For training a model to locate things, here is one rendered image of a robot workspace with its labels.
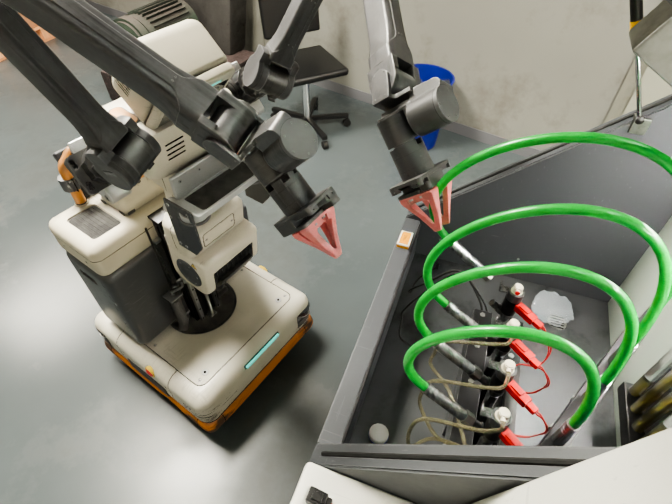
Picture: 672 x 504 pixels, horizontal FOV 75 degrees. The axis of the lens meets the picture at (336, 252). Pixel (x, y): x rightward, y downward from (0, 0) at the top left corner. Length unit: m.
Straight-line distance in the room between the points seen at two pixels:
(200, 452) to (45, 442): 0.60
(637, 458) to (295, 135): 0.49
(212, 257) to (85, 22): 0.78
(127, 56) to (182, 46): 0.39
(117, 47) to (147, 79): 0.05
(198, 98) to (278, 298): 1.28
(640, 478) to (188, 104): 0.62
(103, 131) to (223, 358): 1.05
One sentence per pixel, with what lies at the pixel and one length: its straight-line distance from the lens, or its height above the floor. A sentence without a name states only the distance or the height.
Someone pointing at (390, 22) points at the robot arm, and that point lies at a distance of 0.84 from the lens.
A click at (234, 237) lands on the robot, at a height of 0.80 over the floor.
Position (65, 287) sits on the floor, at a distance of 2.60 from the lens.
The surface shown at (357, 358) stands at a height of 0.95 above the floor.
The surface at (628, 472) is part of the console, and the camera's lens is 0.46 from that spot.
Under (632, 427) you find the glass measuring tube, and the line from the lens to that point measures 0.97.
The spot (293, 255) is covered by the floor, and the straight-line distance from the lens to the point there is 2.38.
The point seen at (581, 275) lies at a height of 1.35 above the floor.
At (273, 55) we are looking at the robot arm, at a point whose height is 1.30.
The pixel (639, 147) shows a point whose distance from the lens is 0.67.
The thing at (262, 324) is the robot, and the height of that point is 0.28.
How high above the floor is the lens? 1.73
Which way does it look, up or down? 46 degrees down
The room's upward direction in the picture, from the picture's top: straight up
